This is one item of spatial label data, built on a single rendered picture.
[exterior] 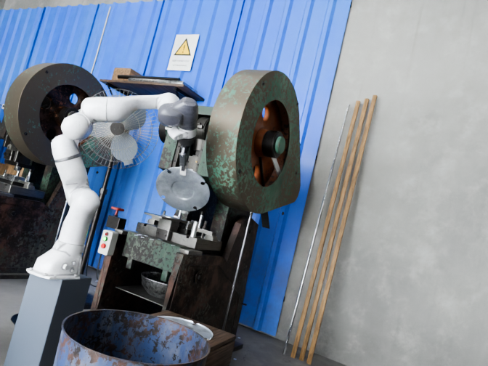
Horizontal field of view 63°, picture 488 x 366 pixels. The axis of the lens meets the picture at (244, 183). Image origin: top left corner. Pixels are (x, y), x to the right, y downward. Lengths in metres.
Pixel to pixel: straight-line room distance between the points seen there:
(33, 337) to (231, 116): 1.30
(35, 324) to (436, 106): 2.95
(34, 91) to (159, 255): 1.63
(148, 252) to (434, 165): 2.15
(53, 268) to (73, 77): 1.97
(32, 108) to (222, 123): 1.70
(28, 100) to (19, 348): 1.85
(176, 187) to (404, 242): 1.82
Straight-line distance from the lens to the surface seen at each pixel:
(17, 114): 3.27
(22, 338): 2.02
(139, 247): 2.40
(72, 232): 1.90
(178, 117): 1.80
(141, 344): 1.49
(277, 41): 3.96
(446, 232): 3.22
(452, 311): 3.23
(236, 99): 2.05
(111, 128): 3.04
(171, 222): 2.35
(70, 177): 1.88
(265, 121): 2.38
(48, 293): 1.91
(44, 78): 3.37
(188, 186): 2.10
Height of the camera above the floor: 0.86
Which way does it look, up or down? 5 degrees up
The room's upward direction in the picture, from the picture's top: 14 degrees clockwise
